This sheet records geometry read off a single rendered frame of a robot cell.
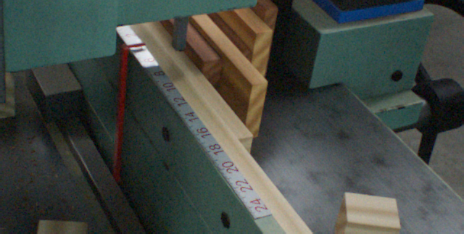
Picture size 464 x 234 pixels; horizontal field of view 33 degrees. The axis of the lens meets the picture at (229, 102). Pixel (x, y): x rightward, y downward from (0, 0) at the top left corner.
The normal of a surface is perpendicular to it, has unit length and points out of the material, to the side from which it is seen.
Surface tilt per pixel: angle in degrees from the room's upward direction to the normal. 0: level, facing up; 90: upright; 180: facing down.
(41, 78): 0
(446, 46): 0
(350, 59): 90
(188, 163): 90
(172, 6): 90
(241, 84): 90
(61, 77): 0
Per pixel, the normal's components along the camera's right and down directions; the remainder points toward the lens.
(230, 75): -0.88, 0.18
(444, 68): 0.13, -0.81
